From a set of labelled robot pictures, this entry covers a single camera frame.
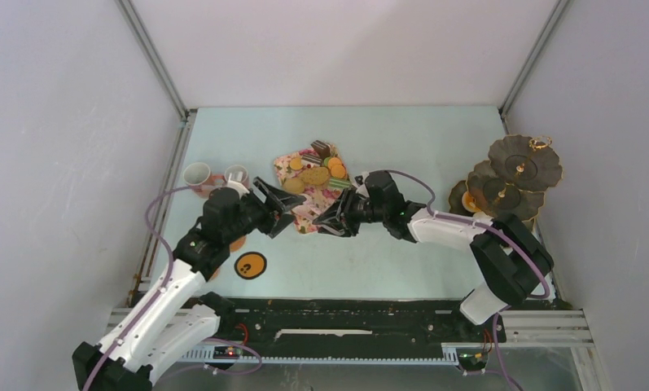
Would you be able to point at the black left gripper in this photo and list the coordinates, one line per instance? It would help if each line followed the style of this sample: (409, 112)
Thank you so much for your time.
(278, 199)

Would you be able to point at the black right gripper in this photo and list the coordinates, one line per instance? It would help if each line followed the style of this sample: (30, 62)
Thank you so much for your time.
(339, 219)

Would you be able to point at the orange glazed donut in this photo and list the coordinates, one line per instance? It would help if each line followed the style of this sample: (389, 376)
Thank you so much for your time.
(469, 202)

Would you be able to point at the white donut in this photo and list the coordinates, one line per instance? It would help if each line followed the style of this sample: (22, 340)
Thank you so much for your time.
(482, 216)

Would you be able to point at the three tier black cake stand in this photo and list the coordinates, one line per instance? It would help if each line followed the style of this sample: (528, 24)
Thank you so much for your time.
(513, 179)

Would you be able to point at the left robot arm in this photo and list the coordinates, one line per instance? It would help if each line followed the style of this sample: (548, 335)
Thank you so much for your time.
(143, 346)

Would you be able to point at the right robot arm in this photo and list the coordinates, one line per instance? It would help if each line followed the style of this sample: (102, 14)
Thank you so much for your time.
(512, 261)

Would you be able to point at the tan round cookie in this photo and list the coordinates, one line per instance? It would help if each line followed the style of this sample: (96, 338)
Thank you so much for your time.
(294, 185)

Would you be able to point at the green striped cake slice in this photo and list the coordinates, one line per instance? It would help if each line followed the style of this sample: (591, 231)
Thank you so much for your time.
(338, 183)

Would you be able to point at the brown oval cookie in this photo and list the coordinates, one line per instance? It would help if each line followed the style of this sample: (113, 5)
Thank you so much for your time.
(315, 176)

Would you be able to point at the floral rectangular tray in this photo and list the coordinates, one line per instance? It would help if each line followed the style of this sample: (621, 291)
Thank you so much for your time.
(319, 198)

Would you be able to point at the small yellow cookie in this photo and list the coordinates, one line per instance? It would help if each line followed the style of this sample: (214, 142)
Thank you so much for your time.
(296, 163)

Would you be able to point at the orange round biscuit lower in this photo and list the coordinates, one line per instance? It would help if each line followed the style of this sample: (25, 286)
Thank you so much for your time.
(338, 171)

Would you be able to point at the orange round biscuit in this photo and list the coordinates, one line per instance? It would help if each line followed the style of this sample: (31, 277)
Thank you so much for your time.
(332, 161)
(338, 171)

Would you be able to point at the upper wooden round coaster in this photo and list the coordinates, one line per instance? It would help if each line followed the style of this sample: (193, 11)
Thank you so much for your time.
(238, 244)

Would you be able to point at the striped chocolate cake slice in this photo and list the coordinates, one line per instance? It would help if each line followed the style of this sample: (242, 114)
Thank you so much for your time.
(311, 160)

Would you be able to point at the small pink cup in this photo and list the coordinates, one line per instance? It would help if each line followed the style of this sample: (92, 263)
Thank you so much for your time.
(238, 173)

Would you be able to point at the orange round biscuit upper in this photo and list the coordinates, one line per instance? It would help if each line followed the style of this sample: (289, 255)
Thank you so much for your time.
(332, 161)

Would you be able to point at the orange question mark coaster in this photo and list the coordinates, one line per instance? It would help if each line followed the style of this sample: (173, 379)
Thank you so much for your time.
(250, 265)

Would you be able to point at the chocolate cake piece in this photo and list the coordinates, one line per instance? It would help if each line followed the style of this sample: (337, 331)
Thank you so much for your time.
(322, 149)

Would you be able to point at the pink mug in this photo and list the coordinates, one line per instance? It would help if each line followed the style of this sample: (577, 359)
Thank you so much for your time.
(200, 178)

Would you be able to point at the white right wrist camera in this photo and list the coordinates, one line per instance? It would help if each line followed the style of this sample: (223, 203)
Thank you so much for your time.
(359, 183)

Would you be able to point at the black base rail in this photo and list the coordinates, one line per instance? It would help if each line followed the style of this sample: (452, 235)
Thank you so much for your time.
(343, 329)

